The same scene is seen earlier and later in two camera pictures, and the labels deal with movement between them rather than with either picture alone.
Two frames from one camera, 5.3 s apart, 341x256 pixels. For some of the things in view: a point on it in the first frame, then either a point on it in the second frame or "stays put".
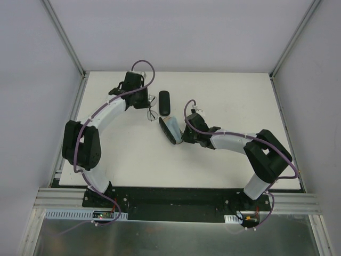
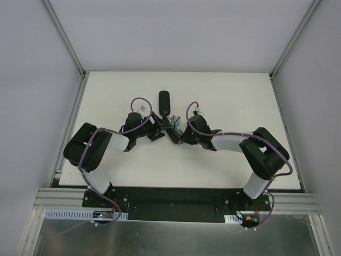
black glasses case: x=164 y=101 stays put
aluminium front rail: x=50 y=198 stays put
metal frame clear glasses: x=152 y=115 → x=175 y=121
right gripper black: x=187 y=135 stays put
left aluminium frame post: x=83 y=74 stays put
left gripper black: x=142 y=99 → x=153 y=127
